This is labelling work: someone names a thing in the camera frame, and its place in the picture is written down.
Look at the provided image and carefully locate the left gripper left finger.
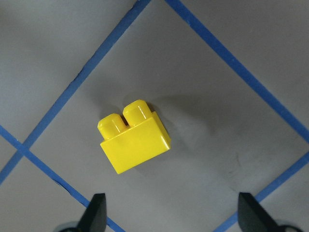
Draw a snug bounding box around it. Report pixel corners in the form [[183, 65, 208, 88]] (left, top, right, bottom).
[[77, 193, 107, 232]]

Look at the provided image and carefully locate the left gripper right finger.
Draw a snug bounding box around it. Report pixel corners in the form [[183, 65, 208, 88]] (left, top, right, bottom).
[[238, 192, 282, 232]]

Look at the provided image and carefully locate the yellow toy block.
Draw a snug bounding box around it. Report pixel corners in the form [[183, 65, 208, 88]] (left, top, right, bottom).
[[98, 100, 171, 174]]

